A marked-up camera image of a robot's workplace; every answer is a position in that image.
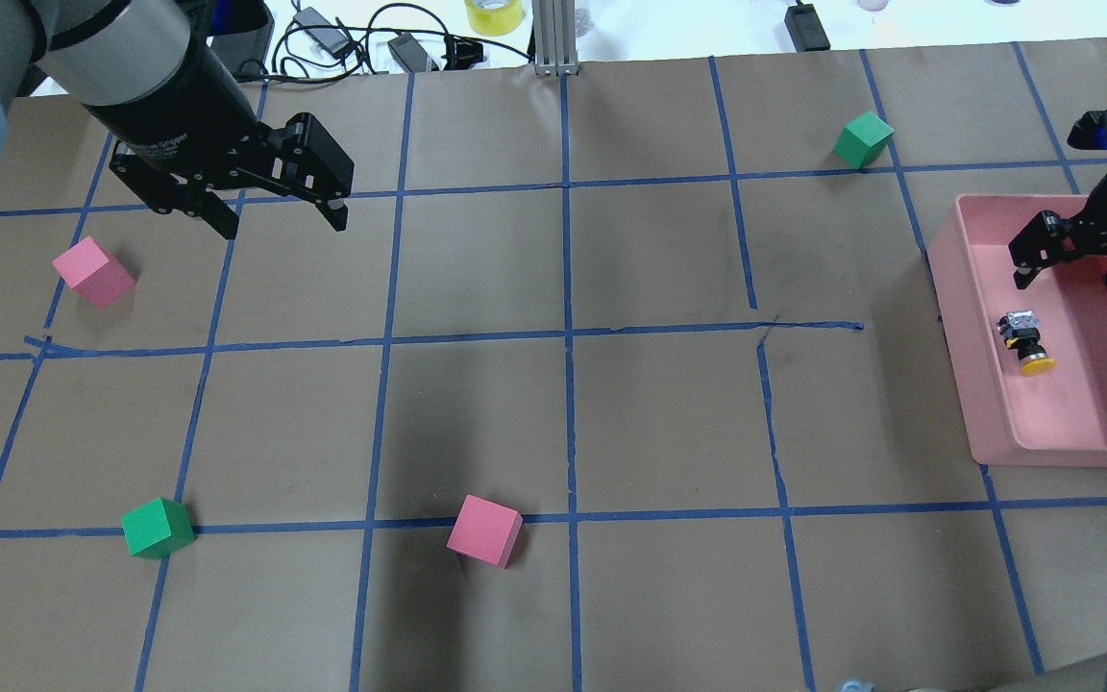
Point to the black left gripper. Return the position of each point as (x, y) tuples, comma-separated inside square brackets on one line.
[(179, 120)]

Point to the yellow push button switch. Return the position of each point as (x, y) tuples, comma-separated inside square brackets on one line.
[(1019, 331)]

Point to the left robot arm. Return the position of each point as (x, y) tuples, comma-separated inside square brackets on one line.
[(111, 52)]

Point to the pink plastic bin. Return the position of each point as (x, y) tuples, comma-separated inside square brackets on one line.
[(1054, 419)]

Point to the pink cube far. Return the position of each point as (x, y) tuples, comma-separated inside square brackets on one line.
[(94, 273)]

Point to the pink cube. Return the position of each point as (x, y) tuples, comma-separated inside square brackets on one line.
[(94, 273), (485, 531)]

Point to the green cube near bin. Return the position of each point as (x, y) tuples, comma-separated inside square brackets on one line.
[(862, 140)]

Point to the yellow tape roll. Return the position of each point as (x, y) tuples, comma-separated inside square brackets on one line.
[(494, 18)]

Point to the green cube far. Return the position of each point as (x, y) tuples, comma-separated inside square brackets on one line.
[(157, 529)]

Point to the black power adapter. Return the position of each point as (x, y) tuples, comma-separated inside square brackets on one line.
[(805, 28)]

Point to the pink cube centre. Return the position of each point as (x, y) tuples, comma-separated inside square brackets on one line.
[(485, 531)]

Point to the aluminium frame post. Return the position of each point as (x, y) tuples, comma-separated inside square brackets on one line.
[(555, 40)]

